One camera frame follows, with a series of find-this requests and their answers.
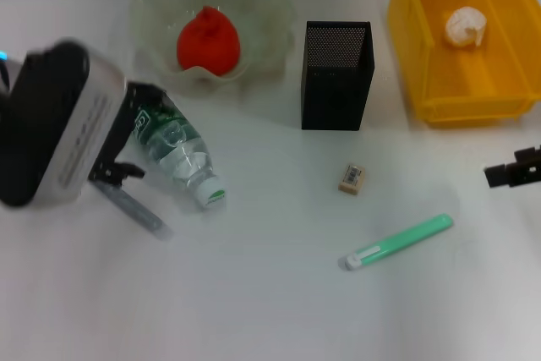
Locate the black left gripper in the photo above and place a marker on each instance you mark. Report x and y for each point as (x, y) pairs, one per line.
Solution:
(120, 132)

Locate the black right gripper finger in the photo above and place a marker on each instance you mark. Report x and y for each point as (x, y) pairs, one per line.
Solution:
(530, 154)
(503, 176)

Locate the clear plastic water bottle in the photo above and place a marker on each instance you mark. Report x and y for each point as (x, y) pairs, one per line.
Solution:
(181, 154)

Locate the red-orange fruit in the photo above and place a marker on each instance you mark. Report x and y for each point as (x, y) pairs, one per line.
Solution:
(209, 48)

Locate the white paper ball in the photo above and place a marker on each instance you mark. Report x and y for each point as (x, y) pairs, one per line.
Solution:
(462, 25)

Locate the beige eraser with barcode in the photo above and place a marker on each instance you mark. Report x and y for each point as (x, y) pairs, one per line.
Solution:
(351, 179)

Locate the gray marker pen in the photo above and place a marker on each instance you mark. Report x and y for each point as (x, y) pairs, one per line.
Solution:
(139, 215)

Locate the green glass fruit bowl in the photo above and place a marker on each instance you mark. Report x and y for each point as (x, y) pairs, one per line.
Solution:
(262, 18)

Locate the black mesh pen holder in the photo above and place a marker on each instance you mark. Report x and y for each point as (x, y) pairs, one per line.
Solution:
(334, 99)

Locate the yellow plastic bin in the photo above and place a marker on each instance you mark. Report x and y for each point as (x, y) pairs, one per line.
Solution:
(465, 90)

